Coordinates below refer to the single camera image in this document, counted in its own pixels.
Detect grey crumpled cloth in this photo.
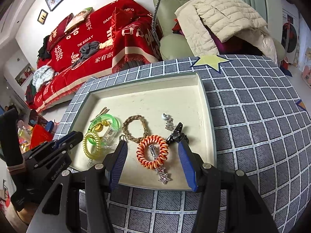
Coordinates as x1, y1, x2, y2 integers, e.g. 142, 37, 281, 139
72, 39, 107, 66

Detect black hair claw clip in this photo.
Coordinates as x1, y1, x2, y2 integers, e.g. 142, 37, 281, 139
166, 123, 183, 144

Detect red packets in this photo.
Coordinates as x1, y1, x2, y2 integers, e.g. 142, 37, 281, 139
29, 124, 54, 148

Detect shallow green cardboard box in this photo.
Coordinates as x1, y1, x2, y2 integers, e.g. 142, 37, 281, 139
69, 71, 217, 191

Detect grey checked tablecloth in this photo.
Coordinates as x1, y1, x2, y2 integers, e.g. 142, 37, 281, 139
52, 55, 311, 233

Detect red printed pillow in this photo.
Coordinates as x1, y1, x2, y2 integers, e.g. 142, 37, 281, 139
46, 13, 74, 51

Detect cream hair clip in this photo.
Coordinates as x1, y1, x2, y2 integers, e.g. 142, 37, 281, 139
91, 107, 110, 123

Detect brown braided hair tie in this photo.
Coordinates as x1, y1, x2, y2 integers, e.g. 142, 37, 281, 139
122, 115, 148, 143

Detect grey flexible hose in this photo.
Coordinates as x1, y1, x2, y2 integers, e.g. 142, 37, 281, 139
152, 0, 168, 46

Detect cream down jacket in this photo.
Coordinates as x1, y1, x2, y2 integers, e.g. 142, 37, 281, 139
175, 0, 277, 56

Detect small black framed picture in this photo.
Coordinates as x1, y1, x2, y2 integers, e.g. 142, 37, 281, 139
37, 9, 48, 25

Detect white green knit cloth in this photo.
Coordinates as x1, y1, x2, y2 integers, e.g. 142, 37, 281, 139
31, 65, 59, 91

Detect green transparent bracelet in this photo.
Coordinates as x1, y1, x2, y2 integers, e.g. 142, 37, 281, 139
87, 114, 122, 148

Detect yellow cord hair tie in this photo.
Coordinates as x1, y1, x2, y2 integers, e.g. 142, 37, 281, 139
93, 120, 111, 131

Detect small silver charm clip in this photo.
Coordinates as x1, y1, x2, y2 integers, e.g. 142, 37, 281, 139
162, 113, 175, 131

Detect person's left forearm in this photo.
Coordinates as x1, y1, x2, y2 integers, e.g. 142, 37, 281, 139
0, 108, 26, 175

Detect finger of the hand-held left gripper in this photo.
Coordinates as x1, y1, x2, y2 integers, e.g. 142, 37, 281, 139
52, 136, 83, 151
55, 131, 84, 144

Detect dark crumpled cloth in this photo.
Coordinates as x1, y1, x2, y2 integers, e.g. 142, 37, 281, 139
38, 35, 52, 60

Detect photo printed cushion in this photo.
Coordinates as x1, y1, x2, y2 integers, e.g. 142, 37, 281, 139
64, 7, 93, 32

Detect purple red clothes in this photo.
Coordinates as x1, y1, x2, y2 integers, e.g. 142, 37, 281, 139
171, 18, 185, 36

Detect orange spiral hair tie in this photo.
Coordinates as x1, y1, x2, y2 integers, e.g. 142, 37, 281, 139
136, 135, 169, 170

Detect round black wall decoration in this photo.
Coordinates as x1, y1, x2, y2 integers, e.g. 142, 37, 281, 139
282, 15, 299, 54

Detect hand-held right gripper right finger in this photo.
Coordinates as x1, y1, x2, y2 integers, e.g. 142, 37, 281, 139
178, 141, 280, 233

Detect silver sparkly hair clip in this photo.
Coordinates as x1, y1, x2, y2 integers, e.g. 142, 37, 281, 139
147, 144, 172, 185

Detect red printed blanket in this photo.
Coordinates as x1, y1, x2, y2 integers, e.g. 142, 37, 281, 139
25, 0, 162, 113

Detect yellow spiral hair tie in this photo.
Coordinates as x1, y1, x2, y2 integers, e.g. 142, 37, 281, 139
83, 132, 101, 161

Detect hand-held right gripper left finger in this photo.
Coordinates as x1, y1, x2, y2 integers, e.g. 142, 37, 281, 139
25, 141, 129, 233

